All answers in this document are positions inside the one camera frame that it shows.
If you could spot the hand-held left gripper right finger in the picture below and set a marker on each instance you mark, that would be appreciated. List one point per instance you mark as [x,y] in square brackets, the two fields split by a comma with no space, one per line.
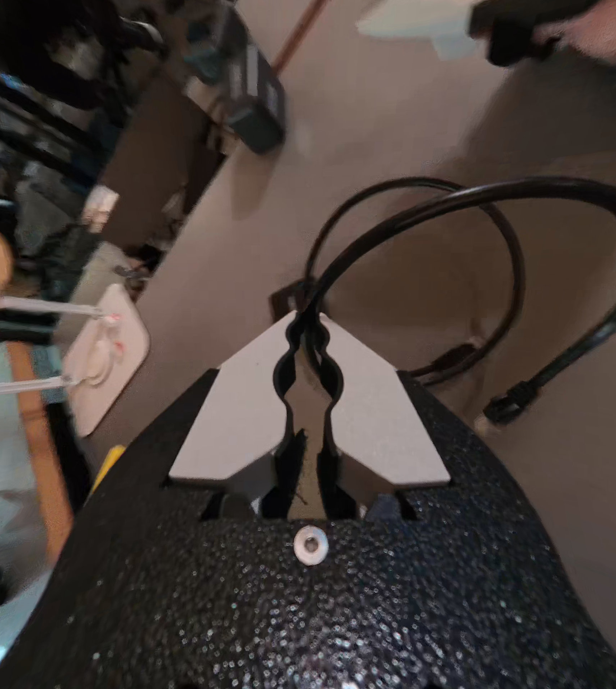
[383,420]

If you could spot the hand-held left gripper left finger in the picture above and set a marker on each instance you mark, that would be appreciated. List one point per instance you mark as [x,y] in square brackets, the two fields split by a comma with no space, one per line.
[238,409]

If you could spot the person's right hand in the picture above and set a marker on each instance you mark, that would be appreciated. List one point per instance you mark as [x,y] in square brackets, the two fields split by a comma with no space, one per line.
[614,32]

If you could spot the white plastic plate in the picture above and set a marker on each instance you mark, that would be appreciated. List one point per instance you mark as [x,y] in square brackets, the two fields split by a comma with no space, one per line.
[119,366]

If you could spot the yellow plastic piece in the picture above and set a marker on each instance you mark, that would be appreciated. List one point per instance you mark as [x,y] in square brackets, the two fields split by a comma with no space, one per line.
[107,468]

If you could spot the grey portable power station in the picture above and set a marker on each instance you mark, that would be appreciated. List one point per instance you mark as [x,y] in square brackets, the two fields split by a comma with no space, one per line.
[254,107]

